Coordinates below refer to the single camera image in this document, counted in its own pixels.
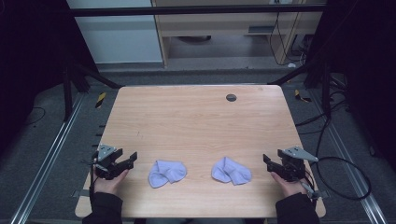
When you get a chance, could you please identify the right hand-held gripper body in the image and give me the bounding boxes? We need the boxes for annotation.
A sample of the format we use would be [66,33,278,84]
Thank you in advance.
[274,146,319,183]

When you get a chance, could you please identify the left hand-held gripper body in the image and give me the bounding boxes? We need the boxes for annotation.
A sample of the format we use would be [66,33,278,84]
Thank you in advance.
[92,144,126,181]

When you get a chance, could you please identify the light purple sock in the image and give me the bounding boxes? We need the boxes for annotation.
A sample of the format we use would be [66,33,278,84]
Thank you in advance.
[148,159,188,189]
[211,156,253,187]

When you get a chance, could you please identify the person's left hand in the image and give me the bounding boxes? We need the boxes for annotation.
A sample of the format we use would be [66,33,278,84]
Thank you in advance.
[93,169,130,197]

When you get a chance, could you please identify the person's right hand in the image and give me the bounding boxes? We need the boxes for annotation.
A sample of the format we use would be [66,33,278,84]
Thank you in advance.
[270,172,309,199]

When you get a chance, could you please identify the yellow black striped tape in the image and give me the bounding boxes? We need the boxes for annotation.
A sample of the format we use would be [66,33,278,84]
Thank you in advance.
[293,89,313,104]
[94,91,107,109]

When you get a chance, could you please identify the black metal stand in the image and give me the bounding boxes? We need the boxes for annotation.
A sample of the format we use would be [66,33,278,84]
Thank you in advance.
[62,58,123,123]
[267,60,333,119]

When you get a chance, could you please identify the white cabinet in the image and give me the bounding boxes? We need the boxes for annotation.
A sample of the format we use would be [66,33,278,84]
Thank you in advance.
[65,0,164,65]

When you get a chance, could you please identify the black curtain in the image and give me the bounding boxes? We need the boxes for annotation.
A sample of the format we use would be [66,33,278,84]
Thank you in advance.
[306,0,396,173]
[0,0,98,157]

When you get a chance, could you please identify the grey tray under desk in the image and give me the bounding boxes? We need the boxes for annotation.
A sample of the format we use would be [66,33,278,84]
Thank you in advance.
[247,25,276,35]

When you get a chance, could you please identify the light wooden desk unit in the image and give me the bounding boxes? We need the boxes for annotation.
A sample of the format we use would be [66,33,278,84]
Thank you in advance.
[150,0,325,68]

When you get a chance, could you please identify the right hand-held gripper cable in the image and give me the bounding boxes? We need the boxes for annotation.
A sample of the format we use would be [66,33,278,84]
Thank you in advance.
[299,169,321,208]

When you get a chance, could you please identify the hand-held gripper cable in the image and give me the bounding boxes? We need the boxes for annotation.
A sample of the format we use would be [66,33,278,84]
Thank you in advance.
[299,169,321,208]
[88,157,97,205]

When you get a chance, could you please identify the left hand-held gripper cable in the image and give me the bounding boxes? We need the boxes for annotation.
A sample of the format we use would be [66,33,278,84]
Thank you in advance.
[88,157,97,205]

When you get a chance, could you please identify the aluminium floor rail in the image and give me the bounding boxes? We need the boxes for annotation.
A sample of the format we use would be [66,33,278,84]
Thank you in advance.
[8,92,86,224]
[308,89,389,224]

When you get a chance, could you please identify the looped black floor cable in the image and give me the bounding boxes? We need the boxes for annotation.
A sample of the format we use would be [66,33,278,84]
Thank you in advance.
[315,117,373,202]

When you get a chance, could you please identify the thin black floor cable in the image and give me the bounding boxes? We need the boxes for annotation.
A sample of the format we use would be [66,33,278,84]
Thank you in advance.
[22,106,47,126]

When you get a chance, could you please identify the hanging black cables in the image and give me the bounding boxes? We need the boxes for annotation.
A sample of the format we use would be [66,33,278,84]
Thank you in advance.
[268,11,309,67]

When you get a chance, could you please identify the black horizontal frame bar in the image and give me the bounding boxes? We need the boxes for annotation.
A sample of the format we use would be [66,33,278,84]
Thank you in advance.
[66,4,327,18]

